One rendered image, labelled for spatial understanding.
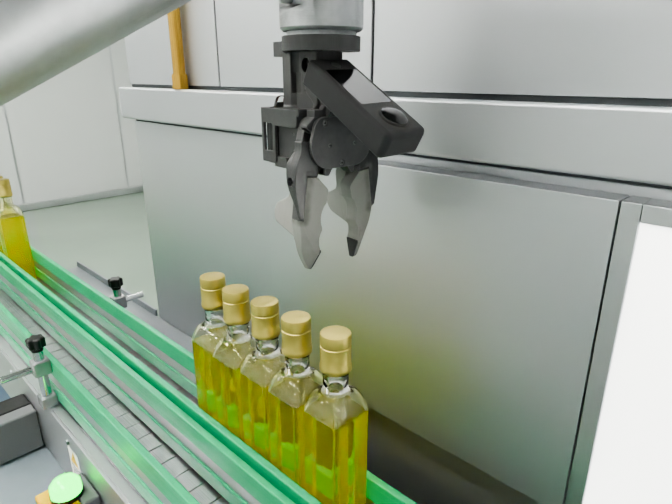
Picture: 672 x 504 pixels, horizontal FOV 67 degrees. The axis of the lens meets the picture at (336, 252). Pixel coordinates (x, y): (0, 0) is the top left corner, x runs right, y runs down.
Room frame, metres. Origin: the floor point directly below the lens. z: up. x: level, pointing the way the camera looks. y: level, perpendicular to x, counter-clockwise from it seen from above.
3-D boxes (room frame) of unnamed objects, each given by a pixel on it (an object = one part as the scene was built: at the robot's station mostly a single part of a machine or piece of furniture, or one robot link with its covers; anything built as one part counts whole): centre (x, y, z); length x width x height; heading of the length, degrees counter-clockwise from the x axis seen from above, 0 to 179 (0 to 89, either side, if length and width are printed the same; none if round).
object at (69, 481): (0.60, 0.40, 0.84); 0.04 x 0.04 x 0.03
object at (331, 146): (0.50, 0.02, 1.39); 0.09 x 0.08 x 0.12; 41
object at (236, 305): (0.60, 0.13, 1.14); 0.04 x 0.04 x 0.04
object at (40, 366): (0.73, 0.51, 0.94); 0.07 x 0.04 x 0.13; 136
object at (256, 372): (0.56, 0.09, 0.99); 0.06 x 0.06 x 0.21; 47
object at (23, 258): (1.31, 0.87, 1.02); 0.06 x 0.06 x 0.28; 46
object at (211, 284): (0.64, 0.17, 1.14); 0.04 x 0.04 x 0.04
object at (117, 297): (1.02, 0.46, 0.94); 0.07 x 0.04 x 0.13; 136
